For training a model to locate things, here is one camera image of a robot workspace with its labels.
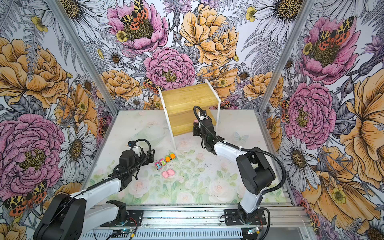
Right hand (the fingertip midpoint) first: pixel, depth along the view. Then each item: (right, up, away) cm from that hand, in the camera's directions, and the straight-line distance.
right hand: (196, 126), depth 92 cm
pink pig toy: (0, +3, -1) cm, 3 cm away
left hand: (-29, -17, -2) cm, 34 cm away
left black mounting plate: (-30, -45, -18) cm, 57 cm away
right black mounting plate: (+17, -44, -18) cm, 51 cm away
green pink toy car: (-20, -21, -1) cm, 29 cm away
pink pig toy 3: (-18, -27, -5) cm, 33 cm away
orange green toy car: (-15, -19, +2) cm, 24 cm away
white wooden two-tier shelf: (-9, +12, -12) cm, 19 cm away
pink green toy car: (-22, -23, -3) cm, 32 cm away
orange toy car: (-17, -20, 0) cm, 26 cm away
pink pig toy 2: (-15, -27, -4) cm, 31 cm away
